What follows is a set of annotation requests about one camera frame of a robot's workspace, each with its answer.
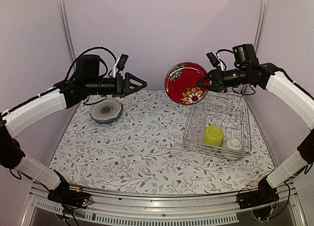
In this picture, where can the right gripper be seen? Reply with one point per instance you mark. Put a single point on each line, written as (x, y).
(215, 76)

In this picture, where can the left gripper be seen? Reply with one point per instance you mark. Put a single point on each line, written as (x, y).
(121, 84)

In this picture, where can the dark red patterned plate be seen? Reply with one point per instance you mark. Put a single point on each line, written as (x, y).
(180, 83)

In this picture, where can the white cream plate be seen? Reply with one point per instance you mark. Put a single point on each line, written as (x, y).
(109, 102)

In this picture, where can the pale green flower plate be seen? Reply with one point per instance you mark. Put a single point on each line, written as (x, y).
(106, 115)

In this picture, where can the blue polka dot plate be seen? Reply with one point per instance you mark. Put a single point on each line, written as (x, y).
(107, 121)

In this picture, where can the white small bowl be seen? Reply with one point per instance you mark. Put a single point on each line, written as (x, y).
(232, 146)

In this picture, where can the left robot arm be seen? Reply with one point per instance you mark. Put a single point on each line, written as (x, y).
(62, 95)

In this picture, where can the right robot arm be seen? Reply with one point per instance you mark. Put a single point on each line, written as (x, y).
(273, 79)

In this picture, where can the clear glass cup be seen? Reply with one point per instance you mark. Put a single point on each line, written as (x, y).
(199, 118)
(197, 134)

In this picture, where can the lime green bowl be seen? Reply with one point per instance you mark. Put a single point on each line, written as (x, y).
(214, 136)

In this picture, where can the floral tablecloth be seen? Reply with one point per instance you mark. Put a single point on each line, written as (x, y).
(143, 152)

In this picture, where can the wire dish rack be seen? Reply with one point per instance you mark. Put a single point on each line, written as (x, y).
(219, 125)

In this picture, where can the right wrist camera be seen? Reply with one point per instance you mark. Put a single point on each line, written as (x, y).
(243, 52)

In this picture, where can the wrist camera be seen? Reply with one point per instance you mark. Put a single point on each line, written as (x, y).
(88, 66)
(243, 52)

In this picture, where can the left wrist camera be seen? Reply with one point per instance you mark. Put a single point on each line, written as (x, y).
(88, 66)

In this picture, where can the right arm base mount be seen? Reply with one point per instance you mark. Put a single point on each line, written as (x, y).
(265, 199)

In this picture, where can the front aluminium rail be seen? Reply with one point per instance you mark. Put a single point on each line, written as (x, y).
(110, 208)

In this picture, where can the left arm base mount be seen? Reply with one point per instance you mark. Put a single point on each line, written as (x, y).
(63, 194)

